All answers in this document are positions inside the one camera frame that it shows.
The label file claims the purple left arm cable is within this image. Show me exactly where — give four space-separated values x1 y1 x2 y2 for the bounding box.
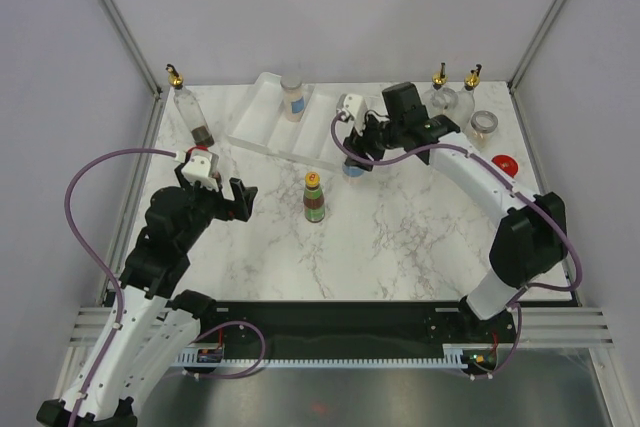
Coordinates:
65 147 191 427

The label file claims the aluminium frame post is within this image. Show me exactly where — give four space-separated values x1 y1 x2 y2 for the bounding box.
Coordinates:
97 0 162 99
507 0 601 93

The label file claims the right aluminium frame post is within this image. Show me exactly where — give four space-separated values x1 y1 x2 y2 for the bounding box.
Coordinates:
507 0 601 93

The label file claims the blue label spice jar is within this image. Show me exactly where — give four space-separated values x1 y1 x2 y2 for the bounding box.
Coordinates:
342 157 367 183

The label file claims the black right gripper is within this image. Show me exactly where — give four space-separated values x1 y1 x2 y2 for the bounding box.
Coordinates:
343 110 404 172

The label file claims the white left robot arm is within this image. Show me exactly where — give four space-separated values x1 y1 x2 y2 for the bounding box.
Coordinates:
36 178 258 426

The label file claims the blue label seasoning jar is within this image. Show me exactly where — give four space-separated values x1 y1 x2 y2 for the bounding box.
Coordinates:
280 74 305 122

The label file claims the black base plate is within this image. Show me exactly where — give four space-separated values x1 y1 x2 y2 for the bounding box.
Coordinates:
201 301 515 361

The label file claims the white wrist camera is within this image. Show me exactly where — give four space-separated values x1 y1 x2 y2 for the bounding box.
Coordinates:
174 147 221 192
336 93 368 130

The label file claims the red lid jar right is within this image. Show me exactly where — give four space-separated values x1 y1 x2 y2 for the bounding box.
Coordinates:
491 154 519 178

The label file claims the red lid sauce jar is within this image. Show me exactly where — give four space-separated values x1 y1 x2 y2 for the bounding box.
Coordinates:
187 144 223 186

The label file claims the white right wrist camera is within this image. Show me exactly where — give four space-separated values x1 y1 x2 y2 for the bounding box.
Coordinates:
336 93 368 130

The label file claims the white compartment organizer tray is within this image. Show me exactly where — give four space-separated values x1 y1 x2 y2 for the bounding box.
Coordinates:
227 71 381 168

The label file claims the left aluminium frame post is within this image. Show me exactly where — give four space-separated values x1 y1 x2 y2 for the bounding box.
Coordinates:
97 0 162 99

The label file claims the white cable duct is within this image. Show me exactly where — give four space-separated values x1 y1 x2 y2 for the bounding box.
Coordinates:
171 347 468 370

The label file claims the square clear glass bottle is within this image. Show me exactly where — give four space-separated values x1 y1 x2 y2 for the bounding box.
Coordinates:
422 62 458 117

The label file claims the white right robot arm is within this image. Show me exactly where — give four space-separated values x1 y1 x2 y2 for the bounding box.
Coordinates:
331 82 568 341

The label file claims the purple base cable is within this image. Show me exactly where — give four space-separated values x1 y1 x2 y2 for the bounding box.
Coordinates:
187 321 266 381

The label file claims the square dark sauce bottle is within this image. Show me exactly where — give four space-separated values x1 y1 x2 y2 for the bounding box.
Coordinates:
450 64 482 130

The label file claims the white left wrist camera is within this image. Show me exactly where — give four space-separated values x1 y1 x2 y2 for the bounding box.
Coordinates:
174 147 221 192

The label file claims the open glass jar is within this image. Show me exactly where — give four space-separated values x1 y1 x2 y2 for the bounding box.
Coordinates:
470 110 499 150

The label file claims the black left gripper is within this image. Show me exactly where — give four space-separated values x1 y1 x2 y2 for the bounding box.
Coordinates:
176 164 257 250

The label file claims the round glass oil bottle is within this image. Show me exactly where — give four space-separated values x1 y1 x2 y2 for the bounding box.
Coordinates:
165 64 215 148

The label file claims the green label sauce bottle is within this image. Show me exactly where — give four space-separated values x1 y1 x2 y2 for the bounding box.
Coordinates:
303 172 325 223

